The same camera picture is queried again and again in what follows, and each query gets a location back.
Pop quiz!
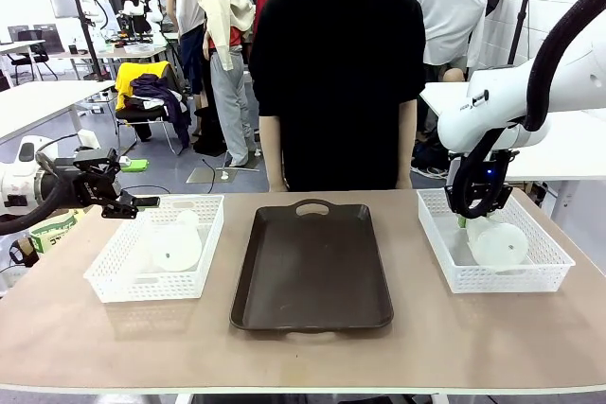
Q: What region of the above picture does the chair with metal legs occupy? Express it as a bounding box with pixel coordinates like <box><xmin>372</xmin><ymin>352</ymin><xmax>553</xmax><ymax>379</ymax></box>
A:
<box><xmin>115</xmin><ymin>61</ymin><xmax>191</xmax><ymax>155</ymax></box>

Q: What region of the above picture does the black left arm cable sleeve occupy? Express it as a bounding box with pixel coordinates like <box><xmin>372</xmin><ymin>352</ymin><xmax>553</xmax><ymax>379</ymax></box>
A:
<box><xmin>0</xmin><ymin>171</ymin><xmax>84</xmax><ymax>237</ymax></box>

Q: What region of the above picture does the black tripod stand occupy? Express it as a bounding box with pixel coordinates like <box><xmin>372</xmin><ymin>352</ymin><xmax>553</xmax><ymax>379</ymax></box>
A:
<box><xmin>65</xmin><ymin>0</ymin><xmax>113</xmax><ymax>81</ymax></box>

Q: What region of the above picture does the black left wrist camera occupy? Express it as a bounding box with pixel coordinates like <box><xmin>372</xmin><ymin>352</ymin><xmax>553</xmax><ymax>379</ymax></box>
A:
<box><xmin>72</xmin><ymin>148</ymin><xmax>120</xmax><ymax>174</ymax></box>

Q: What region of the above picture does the yellow garment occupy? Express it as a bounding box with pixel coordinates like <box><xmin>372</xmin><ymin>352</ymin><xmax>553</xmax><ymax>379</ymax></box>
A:
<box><xmin>115</xmin><ymin>61</ymin><xmax>170</xmax><ymax>112</ymax></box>

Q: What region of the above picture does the black office chair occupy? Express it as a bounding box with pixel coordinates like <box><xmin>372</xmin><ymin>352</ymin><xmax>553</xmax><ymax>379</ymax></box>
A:
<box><xmin>6</xmin><ymin>24</ymin><xmax>59</xmax><ymax>84</ymax></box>

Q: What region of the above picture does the purple garment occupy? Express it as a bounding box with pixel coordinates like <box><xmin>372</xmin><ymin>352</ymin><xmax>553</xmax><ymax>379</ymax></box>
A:
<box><xmin>130</xmin><ymin>73</ymin><xmax>193</xmax><ymax>149</ymax></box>

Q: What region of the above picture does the grey mannequin base plate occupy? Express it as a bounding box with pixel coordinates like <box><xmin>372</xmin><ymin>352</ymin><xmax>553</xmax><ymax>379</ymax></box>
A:
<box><xmin>186</xmin><ymin>165</ymin><xmax>262</xmax><ymax>185</ymax></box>

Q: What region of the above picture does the person in black t-shirt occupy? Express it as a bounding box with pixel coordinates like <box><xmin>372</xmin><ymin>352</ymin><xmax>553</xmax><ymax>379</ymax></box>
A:
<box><xmin>249</xmin><ymin>0</ymin><xmax>426</xmax><ymax>192</ymax></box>

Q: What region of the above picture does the box with green print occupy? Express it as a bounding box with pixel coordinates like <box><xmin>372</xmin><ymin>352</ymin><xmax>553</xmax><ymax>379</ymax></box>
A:
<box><xmin>27</xmin><ymin>208</ymin><xmax>80</xmax><ymax>259</ymax></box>

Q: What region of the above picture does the person's right forearm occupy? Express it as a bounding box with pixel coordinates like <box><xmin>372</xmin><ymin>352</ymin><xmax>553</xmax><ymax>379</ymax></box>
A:
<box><xmin>258</xmin><ymin>114</ymin><xmax>287</xmax><ymax>184</ymax></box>

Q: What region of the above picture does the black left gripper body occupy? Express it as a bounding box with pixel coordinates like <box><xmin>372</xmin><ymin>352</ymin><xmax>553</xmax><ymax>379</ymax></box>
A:
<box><xmin>65</xmin><ymin>167</ymin><xmax>127</xmax><ymax>211</ymax></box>

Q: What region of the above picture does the mannequin with white tank top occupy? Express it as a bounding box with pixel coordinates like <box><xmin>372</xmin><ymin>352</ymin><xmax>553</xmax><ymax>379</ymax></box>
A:
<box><xmin>165</xmin><ymin>0</ymin><xmax>208</xmax><ymax>112</ymax></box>

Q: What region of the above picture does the black light stand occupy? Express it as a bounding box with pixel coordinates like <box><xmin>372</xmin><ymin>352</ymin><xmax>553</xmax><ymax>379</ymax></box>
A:
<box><xmin>507</xmin><ymin>0</ymin><xmax>539</xmax><ymax>68</ymax></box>

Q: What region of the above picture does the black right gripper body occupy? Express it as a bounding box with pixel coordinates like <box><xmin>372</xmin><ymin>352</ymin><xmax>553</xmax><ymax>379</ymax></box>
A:
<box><xmin>444</xmin><ymin>150</ymin><xmax>515</xmax><ymax>217</ymax></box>

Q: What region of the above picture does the white plastic conical flask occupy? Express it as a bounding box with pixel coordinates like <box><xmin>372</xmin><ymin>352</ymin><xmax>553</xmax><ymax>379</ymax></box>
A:
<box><xmin>150</xmin><ymin>208</ymin><xmax>204</xmax><ymax>274</ymax></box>
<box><xmin>466</xmin><ymin>221</ymin><xmax>530</xmax><ymax>269</ymax></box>

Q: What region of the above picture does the long white table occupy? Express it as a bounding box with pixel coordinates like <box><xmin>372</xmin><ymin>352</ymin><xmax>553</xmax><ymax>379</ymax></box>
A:
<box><xmin>0</xmin><ymin>79</ymin><xmax>117</xmax><ymax>145</ymax></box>

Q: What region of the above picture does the person's left forearm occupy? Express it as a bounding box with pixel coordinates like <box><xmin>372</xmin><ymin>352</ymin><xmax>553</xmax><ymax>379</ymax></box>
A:
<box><xmin>396</xmin><ymin>100</ymin><xmax>419</xmax><ymax>182</ymax></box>

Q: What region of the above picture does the dark brown serving tray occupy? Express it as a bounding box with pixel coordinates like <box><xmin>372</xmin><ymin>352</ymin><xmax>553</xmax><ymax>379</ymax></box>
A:
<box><xmin>229</xmin><ymin>199</ymin><xmax>395</xmax><ymax>333</ymax></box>

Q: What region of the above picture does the green and white device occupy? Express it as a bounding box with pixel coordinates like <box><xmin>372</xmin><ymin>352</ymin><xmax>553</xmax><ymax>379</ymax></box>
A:
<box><xmin>117</xmin><ymin>155</ymin><xmax>151</xmax><ymax>173</ymax></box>

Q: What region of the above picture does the white perforated plastic basket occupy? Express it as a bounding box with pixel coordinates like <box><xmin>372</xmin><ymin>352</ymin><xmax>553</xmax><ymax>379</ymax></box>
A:
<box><xmin>416</xmin><ymin>187</ymin><xmax>577</xmax><ymax>294</ymax></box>
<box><xmin>83</xmin><ymin>194</ymin><xmax>225</xmax><ymax>304</ymax></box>

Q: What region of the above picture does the cluttered background work table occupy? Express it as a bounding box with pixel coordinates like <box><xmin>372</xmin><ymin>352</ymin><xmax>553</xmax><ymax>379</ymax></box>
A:
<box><xmin>46</xmin><ymin>30</ymin><xmax>182</xmax><ymax>79</ymax></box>

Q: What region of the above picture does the mannequin with cream jacket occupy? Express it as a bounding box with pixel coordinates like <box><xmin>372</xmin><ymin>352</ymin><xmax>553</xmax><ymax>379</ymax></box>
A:
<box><xmin>197</xmin><ymin>0</ymin><xmax>260</xmax><ymax>168</ymax></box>

